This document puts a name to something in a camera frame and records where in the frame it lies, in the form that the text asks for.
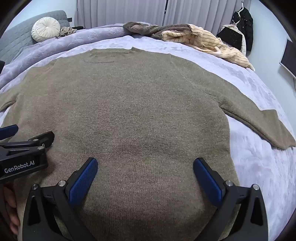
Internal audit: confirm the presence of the brown fleece garment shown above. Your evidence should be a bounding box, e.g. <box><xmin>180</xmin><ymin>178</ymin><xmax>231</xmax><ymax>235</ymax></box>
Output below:
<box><xmin>123</xmin><ymin>22</ymin><xmax>192</xmax><ymax>40</ymax></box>

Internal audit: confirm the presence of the lilac plush blanket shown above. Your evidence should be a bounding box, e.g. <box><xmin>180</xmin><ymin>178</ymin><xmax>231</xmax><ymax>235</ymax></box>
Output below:
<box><xmin>0</xmin><ymin>22</ymin><xmax>296</xmax><ymax>241</ymax></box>

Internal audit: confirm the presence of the grey curtain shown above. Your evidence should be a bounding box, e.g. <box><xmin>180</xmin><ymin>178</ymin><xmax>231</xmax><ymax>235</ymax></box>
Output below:
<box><xmin>163</xmin><ymin>0</ymin><xmax>251</xmax><ymax>35</ymax></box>
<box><xmin>76</xmin><ymin>0</ymin><xmax>168</xmax><ymax>29</ymax></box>

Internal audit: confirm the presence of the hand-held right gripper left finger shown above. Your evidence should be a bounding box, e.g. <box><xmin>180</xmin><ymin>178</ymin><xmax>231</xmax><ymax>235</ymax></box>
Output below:
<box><xmin>22</xmin><ymin>157</ymin><xmax>99</xmax><ymax>241</ymax></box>

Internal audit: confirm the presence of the cream striped garment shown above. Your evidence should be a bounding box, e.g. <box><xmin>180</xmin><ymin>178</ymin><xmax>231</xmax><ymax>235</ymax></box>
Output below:
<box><xmin>161</xmin><ymin>24</ymin><xmax>255</xmax><ymax>71</ymax></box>

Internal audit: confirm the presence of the beige crumpled cloth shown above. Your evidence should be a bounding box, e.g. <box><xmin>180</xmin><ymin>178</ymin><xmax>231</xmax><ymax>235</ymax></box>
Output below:
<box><xmin>57</xmin><ymin>26</ymin><xmax>78</xmax><ymax>37</ymax></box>

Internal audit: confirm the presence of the olive knit sweater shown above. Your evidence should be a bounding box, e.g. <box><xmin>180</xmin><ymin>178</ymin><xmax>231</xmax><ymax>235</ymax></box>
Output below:
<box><xmin>0</xmin><ymin>46</ymin><xmax>296</xmax><ymax>241</ymax></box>

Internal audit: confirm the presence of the white round pleated pillow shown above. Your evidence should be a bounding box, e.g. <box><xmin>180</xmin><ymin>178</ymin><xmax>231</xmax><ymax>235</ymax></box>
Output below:
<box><xmin>31</xmin><ymin>17</ymin><xmax>67</xmax><ymax>42</ymax></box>

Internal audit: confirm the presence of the dark framed wall panel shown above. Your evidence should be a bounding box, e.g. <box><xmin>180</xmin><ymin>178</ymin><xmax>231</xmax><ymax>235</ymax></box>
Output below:
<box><xmin>279</xmin><ymin>38</ymin><xmax>296</xmax><ymax>78</ymax></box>

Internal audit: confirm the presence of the black hanging jacket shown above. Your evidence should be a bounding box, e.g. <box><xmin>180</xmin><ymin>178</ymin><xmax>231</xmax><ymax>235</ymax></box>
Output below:
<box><xmin>232</xmin><ymin>7</ymin><xmax>253</xmax><ymax>52</ymax></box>

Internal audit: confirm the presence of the grey quilted headboard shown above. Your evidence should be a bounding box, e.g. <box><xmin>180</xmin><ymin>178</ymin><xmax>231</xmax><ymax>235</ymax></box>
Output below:
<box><xmin>0</xmin><ymin>10</ymin><xmax>74</xmax><ymax>65</ymax></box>

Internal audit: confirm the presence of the person's left hand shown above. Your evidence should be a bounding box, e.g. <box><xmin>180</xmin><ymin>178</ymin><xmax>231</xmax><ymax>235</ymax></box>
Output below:
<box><xmin>0</xmin><ymin>185</ymin><xmax>21</xmax><ymax>235</ymax></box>

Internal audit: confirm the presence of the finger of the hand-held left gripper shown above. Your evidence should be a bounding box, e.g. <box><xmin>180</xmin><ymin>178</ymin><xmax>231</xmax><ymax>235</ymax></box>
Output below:
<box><xmin>0</xmin><ymin>124</ymin><xmax>19</xmax><ymax>141</ymax></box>
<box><xmin>0</xmin><ymin>131</ymin><xmax>55</xmax><ymax>151</ymax></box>

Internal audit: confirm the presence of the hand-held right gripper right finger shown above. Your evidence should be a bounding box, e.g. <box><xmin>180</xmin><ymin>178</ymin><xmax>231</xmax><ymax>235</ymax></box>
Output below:
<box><xmin>193</xmin><ymin>158</ymin><xmax>269</xmax><ymax>241</ymax></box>

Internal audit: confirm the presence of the black sparkly garment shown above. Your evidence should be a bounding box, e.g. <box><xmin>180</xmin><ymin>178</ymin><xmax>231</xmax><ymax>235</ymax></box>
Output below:
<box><xmin>217</xmin><ymin>25</ymin><xmax>243</xmax><ymax>50</ymax></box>

